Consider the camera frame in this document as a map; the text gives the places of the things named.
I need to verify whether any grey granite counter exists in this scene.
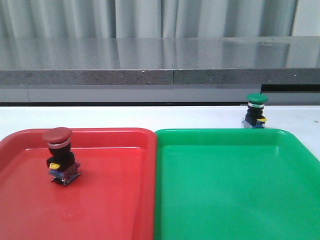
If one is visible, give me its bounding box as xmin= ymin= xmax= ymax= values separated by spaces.
xmin=0 ymin=36 xmax=320 ymax=106

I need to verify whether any red mushroom push button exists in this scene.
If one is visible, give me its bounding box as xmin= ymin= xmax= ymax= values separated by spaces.
xmin=42 ymin=127 xmax=81 ymax=186

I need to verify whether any grey curtain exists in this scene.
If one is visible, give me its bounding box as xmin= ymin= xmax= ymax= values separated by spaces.
xmin=0 ymin=0 xmax=298 ymax=39

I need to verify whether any green mushroom push button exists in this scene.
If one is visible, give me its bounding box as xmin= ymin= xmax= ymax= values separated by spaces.
xmin=241 ymin=93 xmax=268 ymax=129

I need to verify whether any red plastic tray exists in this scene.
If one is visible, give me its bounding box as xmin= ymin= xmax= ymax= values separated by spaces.
xmin=0 ymin=128 xmax=156 ymax=240

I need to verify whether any green plastic tray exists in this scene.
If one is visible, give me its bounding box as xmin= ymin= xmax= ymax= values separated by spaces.
xmin=153 ymin=129 xmax=320 ymax=240

